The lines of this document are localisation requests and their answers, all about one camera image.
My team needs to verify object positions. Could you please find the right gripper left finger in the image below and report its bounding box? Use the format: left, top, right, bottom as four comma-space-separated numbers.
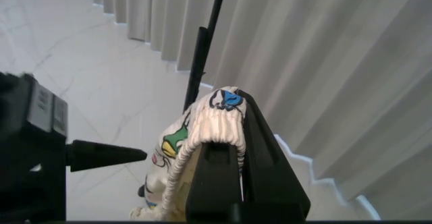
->
185, 142, 244, 222

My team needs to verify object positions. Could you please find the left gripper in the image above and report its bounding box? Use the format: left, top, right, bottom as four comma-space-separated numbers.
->
0, 71, 149, 222

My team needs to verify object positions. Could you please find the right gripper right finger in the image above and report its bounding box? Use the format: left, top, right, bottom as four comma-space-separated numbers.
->
238, 89, 311, 222

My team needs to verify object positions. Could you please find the cream printed garment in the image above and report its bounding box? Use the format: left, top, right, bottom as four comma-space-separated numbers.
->
130, 86, 249, 222

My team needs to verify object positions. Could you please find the black clothes rack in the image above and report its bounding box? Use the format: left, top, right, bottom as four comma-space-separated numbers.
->
182, 0, 229, 113

